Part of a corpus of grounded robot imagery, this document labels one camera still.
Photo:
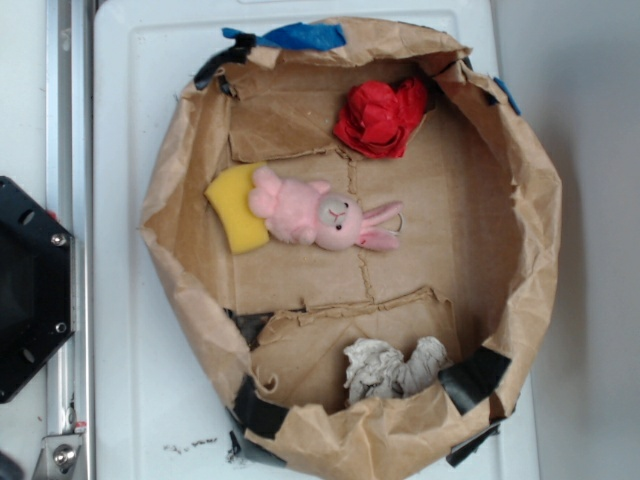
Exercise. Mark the metal corner bracket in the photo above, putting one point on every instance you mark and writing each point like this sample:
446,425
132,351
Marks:
61,457

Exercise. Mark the yellow sponge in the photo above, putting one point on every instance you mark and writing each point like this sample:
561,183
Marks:
228,194

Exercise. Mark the white plastic tray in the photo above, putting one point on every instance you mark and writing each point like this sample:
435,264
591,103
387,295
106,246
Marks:
158,416

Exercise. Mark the aluminium frame rail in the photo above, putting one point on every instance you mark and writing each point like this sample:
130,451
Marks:
70,404

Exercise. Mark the brown paper-lined cardboard bin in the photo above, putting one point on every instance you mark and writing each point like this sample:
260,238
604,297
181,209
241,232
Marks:
476,267

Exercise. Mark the red crumpled tissue paper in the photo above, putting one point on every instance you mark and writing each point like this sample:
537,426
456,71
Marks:
377,120

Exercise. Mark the pink plush bunny toy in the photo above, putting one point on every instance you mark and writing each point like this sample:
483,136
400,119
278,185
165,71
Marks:
309,213

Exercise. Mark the grey crumpled rag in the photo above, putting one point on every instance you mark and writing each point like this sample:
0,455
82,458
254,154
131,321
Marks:
377,369

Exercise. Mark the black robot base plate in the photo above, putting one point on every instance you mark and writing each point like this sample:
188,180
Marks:
36,281

